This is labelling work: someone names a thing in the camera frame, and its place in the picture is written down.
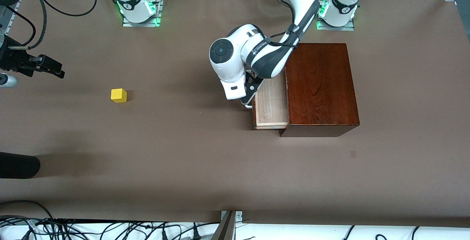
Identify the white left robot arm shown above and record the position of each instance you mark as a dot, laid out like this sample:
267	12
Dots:
227	67

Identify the brown paper table cover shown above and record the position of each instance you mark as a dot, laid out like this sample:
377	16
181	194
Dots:
165	141

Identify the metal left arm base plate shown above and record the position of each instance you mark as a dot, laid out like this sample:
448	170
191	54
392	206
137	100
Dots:
345	28

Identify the black ribbed cylinder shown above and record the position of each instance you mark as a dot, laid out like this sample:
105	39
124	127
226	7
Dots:
18	165

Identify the yellow block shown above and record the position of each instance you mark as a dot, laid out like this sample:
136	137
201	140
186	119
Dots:
118	95

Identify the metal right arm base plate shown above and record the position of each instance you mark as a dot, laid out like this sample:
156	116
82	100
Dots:
141	24

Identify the dark brown wooden cabinet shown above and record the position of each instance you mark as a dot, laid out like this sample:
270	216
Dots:
323	93

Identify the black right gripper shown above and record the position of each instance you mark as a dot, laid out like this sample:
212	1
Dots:
14	60

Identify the grey aluminium post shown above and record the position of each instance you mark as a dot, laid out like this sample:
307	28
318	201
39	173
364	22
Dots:
224	229

